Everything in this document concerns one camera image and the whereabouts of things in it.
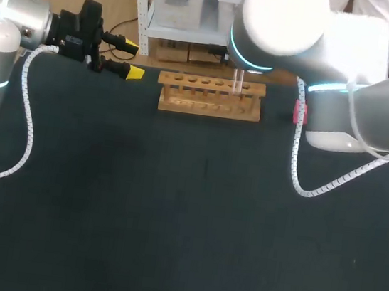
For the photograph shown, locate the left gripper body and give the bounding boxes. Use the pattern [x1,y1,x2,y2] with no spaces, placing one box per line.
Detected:
[43,0,110,65]

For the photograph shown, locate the clear glass test tube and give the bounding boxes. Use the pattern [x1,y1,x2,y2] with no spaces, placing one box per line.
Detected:
[231,68,246,96]

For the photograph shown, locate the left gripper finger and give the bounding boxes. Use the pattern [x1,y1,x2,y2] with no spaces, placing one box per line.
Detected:
[86,53,146,83]
[99,29,142,55]

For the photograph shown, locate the white metal shelf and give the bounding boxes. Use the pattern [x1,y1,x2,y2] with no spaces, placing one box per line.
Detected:
[124,0,243,69]

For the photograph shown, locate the white cable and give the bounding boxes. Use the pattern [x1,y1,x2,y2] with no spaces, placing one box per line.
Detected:
[0,36,62,186]
[280,75,389,211]

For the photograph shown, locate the black cable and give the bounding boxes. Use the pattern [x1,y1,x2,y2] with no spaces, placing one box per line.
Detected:
[98,0,143,60]

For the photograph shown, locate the wooden test tube rack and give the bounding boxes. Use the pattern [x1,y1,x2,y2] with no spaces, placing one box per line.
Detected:
[154,69,269,125]

